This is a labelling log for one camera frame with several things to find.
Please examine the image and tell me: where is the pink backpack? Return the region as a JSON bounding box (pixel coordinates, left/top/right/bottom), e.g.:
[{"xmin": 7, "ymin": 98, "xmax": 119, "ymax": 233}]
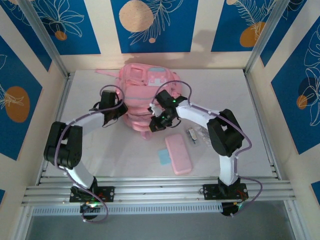
[{"xmin": 94, "ymin": 63, "xmax": 181, "ymax": 140}]

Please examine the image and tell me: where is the pink pencil case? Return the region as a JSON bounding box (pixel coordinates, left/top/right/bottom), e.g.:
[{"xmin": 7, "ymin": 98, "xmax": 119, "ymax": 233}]
[{"xmin": 164, "ymin": 133, "xmax": 193, "ymax": 175}]

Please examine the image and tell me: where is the clear plastic bag with clips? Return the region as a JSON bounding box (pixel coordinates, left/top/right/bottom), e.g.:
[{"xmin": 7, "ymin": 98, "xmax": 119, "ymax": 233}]
[{"xmin": 196, "ymin": 126, "xmax": 213, "ymax": 149}]

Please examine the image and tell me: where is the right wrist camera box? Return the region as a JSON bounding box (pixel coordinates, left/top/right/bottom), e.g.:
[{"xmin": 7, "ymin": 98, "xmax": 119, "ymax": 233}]
[{"xmin": 148, "ymin": 102, "xmax": 162, "ymax": 117}]

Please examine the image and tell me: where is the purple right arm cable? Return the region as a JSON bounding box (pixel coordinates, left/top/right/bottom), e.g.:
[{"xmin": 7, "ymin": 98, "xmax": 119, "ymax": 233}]
[{"xmin": 156, "ymin": 80, "xmax": 263, "ymax": 218}]

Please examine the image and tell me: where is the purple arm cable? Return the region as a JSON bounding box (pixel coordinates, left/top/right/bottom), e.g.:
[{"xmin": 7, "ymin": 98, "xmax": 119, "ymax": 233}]
[
  {"xmin": 156, "ymin": 80, "xmax": 263, "ymax": 218},
  {"xmin": 56, "ymin": 84, "xmax": 126, "ymax": 224}
]

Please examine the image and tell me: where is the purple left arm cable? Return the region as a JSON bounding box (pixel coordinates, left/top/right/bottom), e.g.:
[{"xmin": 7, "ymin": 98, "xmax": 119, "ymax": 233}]
[{"xmin": 56, "ymin": 84, "xmax": 126, "ymax": 224}]

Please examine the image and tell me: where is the aluminium frame post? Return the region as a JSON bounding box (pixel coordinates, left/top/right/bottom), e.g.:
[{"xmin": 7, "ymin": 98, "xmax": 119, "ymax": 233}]
[
  {"xmin": 243, "ymin": 0, "xmax": 307, "ymax": 76},
  {"xmin": 18, "ymin": 0, "xmax": 73, "ymax": 78}
]

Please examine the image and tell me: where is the aluminium mounting rail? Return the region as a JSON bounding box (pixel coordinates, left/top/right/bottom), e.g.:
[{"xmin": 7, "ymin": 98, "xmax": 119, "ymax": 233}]
[{"xmin": 21, "ymin": 176, "xmax": 297, "ymax": 207}]

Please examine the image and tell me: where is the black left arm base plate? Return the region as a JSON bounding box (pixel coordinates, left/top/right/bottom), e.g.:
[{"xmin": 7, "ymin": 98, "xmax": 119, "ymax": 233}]
[{"xmin": 69, "ymin": 185, "xmax": 116, "ymax": 203}]

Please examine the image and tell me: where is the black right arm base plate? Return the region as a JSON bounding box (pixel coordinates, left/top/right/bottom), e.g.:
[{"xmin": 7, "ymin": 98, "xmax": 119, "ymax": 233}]
[{"xmin": 202, "ymin": 183, "xmax": 249, "ymax": 201}]

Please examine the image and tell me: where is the grey slotted cable duct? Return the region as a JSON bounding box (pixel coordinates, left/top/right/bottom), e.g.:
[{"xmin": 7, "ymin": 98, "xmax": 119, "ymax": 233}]
[{"xmin": 32, "ymin": 202, "xmax": 223, "ymax": 216}]

